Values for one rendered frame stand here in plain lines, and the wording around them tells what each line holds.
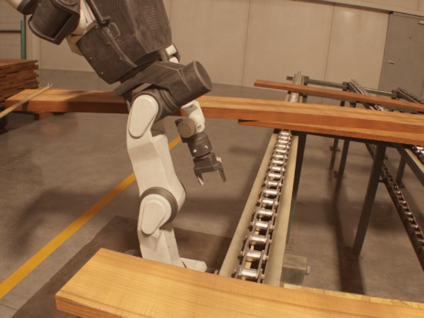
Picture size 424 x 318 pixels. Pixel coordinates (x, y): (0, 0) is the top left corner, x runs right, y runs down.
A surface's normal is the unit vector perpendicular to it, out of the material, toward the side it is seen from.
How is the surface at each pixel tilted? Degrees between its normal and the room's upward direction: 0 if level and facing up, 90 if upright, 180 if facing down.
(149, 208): 90
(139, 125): 90
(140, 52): 119
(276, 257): 0
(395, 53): 90
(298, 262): 0
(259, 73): 95
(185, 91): 109
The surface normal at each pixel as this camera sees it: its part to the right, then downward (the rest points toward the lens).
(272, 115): 0.12, 0.35
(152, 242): -0.30, 0.66
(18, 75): 0.97, 0.15
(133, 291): 0.09, -0.94
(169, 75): -0.17, 0.33
